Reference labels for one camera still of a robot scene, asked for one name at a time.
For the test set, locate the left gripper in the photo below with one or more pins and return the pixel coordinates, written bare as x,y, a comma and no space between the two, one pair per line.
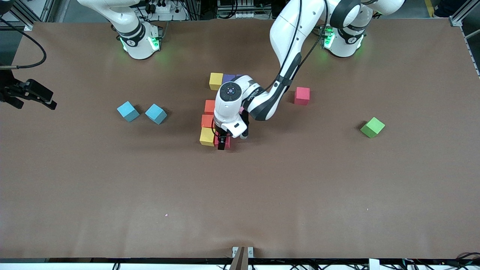
221,143

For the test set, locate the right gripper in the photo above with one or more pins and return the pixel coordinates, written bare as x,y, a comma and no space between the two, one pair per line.
10,91

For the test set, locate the red foam block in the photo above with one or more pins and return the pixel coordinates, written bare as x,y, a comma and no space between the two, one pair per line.
228,143
302,95

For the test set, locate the yellow foam block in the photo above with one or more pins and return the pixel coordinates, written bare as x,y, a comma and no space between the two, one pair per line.
216,80
207,136

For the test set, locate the orange foam block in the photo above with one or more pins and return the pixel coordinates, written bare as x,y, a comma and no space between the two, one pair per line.
207,120
209,107

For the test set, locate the green foam block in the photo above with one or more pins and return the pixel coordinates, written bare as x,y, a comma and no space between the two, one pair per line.
372,127

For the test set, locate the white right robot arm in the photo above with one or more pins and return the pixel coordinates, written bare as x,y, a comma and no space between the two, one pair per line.
137,45

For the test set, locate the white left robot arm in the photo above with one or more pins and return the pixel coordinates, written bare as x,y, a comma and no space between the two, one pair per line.
292,33

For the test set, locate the blue foam block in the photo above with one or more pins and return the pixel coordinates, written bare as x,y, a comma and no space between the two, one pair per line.
128,111
156,113

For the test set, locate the white power strip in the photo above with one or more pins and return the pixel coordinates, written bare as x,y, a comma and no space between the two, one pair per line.
249,15
165,9

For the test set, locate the aluminium frame rail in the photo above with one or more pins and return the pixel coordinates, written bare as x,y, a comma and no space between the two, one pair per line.
22,18
455,20

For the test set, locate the metal table edge bracket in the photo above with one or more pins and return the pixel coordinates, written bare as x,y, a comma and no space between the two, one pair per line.
251,252

